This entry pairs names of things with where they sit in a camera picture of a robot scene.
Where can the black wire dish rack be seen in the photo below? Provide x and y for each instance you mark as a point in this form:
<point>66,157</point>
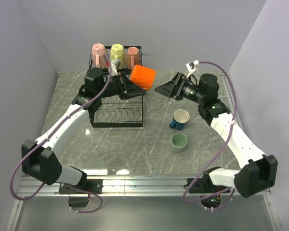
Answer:
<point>113,112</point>

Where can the aluminium mounting rail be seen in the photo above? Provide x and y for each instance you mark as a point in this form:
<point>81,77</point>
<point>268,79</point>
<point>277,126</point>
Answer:
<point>144,203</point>

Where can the light green tumbler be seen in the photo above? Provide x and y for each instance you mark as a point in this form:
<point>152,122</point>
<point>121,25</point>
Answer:
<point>178,142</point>

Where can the orange mug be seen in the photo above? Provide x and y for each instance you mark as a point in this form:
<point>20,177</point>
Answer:
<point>143,77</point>

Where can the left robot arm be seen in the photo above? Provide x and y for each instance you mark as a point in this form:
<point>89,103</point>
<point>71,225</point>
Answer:
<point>40,156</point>

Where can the pale pink mug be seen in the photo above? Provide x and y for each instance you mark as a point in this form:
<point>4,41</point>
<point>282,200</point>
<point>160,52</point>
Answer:
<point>98,53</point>

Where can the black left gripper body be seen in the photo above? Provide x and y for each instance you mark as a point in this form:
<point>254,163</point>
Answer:
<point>116,87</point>

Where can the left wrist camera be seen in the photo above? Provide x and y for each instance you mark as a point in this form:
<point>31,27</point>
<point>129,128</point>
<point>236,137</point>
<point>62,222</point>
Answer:
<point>114,66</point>

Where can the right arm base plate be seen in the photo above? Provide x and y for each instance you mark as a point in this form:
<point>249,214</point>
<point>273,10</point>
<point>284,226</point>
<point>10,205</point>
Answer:
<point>204,185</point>

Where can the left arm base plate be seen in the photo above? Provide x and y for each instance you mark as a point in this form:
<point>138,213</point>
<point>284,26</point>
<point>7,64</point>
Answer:
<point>90,185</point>

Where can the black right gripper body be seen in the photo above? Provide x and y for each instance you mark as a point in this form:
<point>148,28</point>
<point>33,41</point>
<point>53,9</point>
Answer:
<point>187,91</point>

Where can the yellow-green faceted mug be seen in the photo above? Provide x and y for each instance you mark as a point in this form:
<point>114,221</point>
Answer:
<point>118,51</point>

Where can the blue mug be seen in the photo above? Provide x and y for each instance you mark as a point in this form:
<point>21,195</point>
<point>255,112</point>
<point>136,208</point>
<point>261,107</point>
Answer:
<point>180,119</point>

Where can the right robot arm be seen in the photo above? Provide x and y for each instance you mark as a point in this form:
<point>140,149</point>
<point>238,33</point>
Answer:
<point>257,170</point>

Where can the salmon floral mug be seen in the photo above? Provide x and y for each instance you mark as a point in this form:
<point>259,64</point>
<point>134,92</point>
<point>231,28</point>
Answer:
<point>132,57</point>

